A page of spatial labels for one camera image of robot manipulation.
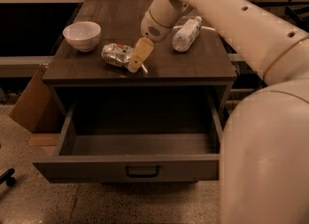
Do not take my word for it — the brown cardboard piece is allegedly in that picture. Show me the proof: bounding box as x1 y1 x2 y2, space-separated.
9 65 63 133

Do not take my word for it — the crushed 7up can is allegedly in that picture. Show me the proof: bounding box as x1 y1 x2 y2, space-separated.
101 43 133 68

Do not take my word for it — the white ceramic bowl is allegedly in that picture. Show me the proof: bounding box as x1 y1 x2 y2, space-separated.
63 21 101 52

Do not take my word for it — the black drawer handle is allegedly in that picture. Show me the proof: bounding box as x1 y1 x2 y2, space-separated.
126 166 160 179

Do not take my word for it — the dark wooden drawer cabinet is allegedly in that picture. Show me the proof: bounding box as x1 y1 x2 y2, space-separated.
43 0 236 134

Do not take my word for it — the clear plastic water bottle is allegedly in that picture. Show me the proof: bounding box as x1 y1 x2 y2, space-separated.
172 16 202 52

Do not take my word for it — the open top drawer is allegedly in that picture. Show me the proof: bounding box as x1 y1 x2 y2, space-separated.
34 89 222 182

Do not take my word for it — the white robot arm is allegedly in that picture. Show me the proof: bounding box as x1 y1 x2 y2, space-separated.
128 0 309 224

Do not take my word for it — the black office chair base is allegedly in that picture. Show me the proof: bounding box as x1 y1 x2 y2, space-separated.
0 168 15 186

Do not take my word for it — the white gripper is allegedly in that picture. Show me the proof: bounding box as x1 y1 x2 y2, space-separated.
127 10 174 72

